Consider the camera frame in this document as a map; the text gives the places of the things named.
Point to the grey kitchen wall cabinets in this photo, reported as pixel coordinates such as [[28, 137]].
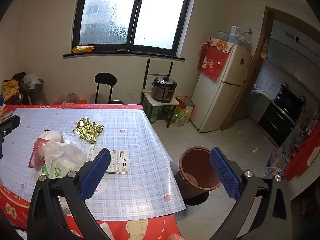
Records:
[[292, 50]]

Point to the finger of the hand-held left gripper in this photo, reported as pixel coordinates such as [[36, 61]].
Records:
[[10, 124]]

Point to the black round chair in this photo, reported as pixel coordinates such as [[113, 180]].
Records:
[[105, 80]]

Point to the yellow snack packet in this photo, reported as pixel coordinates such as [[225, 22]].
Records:
[[83, 49]]

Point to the pile of colourful bags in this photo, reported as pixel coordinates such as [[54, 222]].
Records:
[[278, 160]]

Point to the wooden door frame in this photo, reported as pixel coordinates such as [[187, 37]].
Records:
[[252, 67]]

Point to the colourful shopping bag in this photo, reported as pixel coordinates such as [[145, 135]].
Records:
[[183, 111]]

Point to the black window sill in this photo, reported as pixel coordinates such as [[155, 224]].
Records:
[[125, 55]]

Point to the translucent mesh cover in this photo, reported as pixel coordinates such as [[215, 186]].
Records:
[[70, 98]]

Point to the white plastic bag green print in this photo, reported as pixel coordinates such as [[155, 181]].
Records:
[[62, 158]]

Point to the gold foil wrapper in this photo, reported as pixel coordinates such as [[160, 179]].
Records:
[[88, 129]]

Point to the black folding rack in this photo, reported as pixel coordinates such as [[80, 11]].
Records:
[[147, 71]]

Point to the crumpled clear plastic bag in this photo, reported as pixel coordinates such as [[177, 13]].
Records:
[[31, 80]]

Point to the white labelled packaging film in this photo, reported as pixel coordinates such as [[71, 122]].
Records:
[[117, 161]]

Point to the brown plastic trash bin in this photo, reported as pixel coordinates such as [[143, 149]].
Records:
[[192, 177]]

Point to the white wall socket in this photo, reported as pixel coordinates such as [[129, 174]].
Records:
[[129, 95]]

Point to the yellow and black bag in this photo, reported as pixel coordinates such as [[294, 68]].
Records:
[[11, 88]]

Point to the clear containers on refrigerator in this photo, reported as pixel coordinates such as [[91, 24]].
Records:
[[236, 36]]

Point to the red printed cloth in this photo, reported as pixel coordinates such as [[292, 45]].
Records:
[[212, 60]]

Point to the green plastic jug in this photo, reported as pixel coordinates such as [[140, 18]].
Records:
[[153, 113]]

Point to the black framed window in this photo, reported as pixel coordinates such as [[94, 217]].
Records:
[[130, 15]]

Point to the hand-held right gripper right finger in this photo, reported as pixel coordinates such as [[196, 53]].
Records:
[[225, 175]]

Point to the red snack packet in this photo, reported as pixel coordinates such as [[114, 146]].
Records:
[[37, 152]]

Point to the black kitchen stove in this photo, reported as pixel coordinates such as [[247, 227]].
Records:
[[282, 115]]

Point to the dark electric pressure cooker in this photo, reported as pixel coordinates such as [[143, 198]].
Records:
[[163, 90]]

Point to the grey kitchen counter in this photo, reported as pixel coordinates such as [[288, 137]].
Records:
[[260, 105]]

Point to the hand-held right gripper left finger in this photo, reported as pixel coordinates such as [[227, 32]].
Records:
[[96, 172]]

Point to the dark stool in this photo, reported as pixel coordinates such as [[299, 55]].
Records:
[[35, 92]]

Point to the cream refrigerator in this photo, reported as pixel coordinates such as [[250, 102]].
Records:
[[222, 97]]

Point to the plain red cloth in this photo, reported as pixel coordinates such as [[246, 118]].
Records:
[[302, 155]]

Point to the white side table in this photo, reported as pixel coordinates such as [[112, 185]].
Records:
[[160, 101]]

